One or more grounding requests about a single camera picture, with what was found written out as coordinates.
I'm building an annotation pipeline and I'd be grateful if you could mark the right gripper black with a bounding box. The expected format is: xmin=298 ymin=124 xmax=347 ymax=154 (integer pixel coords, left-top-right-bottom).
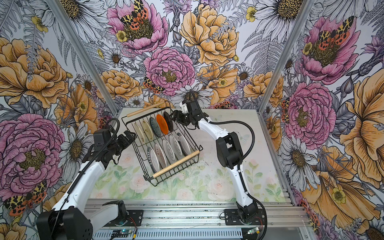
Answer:
xmin=167 ymin=109 xmax=193 ymax=127

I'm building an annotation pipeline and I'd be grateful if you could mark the black wire dish rack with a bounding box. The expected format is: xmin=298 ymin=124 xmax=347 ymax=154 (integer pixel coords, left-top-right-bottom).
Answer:
xmin=121 ymin=101 xmax=203 ymax=186

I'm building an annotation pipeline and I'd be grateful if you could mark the white plate orange sunburst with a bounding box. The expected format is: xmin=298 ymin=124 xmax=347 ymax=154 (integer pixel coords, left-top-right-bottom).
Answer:
xmin=155 ymin=143 xmax=168 ymax=169

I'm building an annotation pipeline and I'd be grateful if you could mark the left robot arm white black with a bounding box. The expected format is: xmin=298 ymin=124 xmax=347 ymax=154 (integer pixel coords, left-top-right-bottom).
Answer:
xmin=37 ymin=129 xmax=137 ymax=240

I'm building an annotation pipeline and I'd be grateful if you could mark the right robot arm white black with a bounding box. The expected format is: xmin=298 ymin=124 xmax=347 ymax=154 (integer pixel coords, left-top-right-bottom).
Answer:
xmin=172 ymin=100 xmax=262 ymax=223

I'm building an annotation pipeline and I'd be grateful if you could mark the black plate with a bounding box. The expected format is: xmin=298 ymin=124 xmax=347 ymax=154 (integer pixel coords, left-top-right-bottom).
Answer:
xmin=163 ymin=112 xmax=174 ymax=132

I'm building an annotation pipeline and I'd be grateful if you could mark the white plate red green band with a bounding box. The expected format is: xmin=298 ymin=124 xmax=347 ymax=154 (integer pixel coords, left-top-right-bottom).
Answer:
xmin=177 ymin=133 xmax=192 ymax=156

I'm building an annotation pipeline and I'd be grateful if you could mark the white plate teal rim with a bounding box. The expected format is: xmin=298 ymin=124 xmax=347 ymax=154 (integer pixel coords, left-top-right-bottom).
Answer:
xmin=162 ymin=139 xmax=177 ymax=164
xmin=169 ymin=134 xmax=183 ymax=160

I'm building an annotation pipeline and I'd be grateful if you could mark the beige plate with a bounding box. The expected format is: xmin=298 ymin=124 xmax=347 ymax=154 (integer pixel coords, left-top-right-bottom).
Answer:
xmin=133 ymin=123 xmax=146 ymax=145

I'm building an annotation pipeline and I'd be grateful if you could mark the teal patterned plate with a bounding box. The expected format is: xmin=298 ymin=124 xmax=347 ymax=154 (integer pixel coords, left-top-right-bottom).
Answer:
xmin=150 ymin=117 xmax=162 ymax=138

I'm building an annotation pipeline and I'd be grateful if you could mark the cream plate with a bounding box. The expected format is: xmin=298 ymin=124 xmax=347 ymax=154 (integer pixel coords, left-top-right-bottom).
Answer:
xmin=142 ymin=120 xmax=154 ymax=142

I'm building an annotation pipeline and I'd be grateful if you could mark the green circuit board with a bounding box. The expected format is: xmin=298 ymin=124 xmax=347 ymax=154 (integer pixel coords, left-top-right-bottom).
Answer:
xmin=111 ymin=229 xmax=134 ymax=239

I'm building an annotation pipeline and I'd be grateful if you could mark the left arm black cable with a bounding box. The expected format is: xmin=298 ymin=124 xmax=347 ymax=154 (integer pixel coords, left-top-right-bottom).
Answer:
xmin=49 ymin=117 xmax=121 ymax=240

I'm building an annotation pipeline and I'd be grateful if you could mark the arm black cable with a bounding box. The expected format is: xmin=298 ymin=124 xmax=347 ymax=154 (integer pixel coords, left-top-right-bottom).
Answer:
xmin=49 ymin=117 xmax=121 ymax=240
xmin=188 ymin=92 xmax=268 ymax=240

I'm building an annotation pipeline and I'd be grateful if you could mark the near wooden rack handle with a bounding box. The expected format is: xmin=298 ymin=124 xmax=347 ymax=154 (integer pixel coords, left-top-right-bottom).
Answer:
xmin=151 ymin=150 xmax=200 ymax=179

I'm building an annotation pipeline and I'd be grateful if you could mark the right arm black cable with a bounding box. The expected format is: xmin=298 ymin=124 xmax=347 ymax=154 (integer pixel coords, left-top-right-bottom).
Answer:
xmin=188 ymin=92 xmax=268 ymax=240

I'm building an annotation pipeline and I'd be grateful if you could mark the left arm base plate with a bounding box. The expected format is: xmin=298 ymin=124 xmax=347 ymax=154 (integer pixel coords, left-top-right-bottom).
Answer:
xmin=105 ymin=210 xmax=144 ymax=227

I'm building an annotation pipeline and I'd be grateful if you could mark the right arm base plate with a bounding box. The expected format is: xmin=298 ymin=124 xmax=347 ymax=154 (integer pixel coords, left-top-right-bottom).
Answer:
xmin=224 ymin=209 xmax=267 ymax=226

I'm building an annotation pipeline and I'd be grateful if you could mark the white vented cable duct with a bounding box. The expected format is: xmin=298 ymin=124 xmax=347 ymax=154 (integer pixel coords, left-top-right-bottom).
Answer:
xmin=92 ymin=228 xmax=243 ymax=240

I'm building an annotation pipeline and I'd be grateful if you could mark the aluminium rail frame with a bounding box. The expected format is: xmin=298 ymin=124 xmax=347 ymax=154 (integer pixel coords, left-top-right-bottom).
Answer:
xmin=50 ymin=199 xmax=316 ymax=240

